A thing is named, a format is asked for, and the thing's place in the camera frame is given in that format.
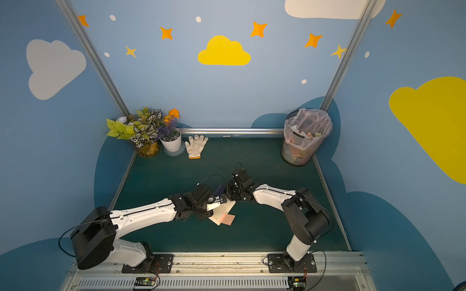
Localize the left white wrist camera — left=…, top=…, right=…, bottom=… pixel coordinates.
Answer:
left=206, top=198, right=228, bottom=211

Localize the right green circuit board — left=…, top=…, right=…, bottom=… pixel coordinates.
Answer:
left=288, top=276, right=307, bottom=291

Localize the white work glove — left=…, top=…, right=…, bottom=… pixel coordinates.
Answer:
left=184, top=135, right=209, bottom=160

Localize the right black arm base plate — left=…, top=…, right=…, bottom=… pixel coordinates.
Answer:
left=262, top=253, right=317, bottom=274

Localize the green leafy plant pot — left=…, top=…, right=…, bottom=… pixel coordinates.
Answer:
left=106, top=107, right=163, bottom=158

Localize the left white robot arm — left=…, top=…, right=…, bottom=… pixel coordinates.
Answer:
left=70, top=184, right=215, bottom=274

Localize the pink sticky note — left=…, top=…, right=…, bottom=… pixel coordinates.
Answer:
left=220, top=213, right=235, bottom=226

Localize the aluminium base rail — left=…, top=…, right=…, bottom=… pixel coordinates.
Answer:
left=61, top=251, right=376, bottom=291

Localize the green circuit board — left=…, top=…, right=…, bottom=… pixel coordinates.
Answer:
left=288, top=276, right=307, bottom=291
left=133, top=276, right=157, bottom=289

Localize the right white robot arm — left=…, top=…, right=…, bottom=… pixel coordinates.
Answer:
left=224, top=181, right=333, bottom=272

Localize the dark blue book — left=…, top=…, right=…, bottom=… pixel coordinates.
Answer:
left=208, top=184, right=235, bottom=226

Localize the trash bin with plastic bag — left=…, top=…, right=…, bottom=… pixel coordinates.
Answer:
left=281, top=108, right=333, bottom=166

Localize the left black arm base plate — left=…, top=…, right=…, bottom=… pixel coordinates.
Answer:
left=121, top=254, right=174, bottom=274

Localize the white pot with flowers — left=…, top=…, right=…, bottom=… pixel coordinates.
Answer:
left=159, top=109, right=182, bottom=155

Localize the left green circuit board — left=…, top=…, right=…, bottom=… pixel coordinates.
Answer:
left=133, top=276, right=157, bottom=289

